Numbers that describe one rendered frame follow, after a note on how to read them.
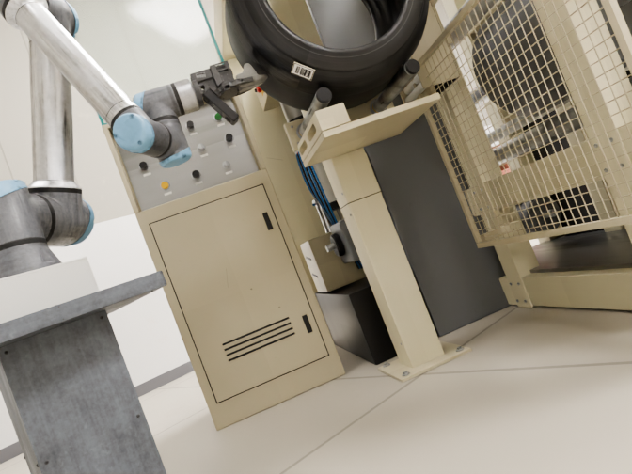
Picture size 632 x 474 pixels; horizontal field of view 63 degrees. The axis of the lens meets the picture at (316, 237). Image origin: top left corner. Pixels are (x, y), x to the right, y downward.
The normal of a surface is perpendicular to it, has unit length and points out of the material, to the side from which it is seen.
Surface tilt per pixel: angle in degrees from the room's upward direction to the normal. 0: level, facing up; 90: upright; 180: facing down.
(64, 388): 90
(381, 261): 90
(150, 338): 90
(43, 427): 90
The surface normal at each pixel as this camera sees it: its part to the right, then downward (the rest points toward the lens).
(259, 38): -0.44, 0.40
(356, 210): 0.18, -0.10
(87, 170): 0.57, -0.25
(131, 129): -0.21, 0.07
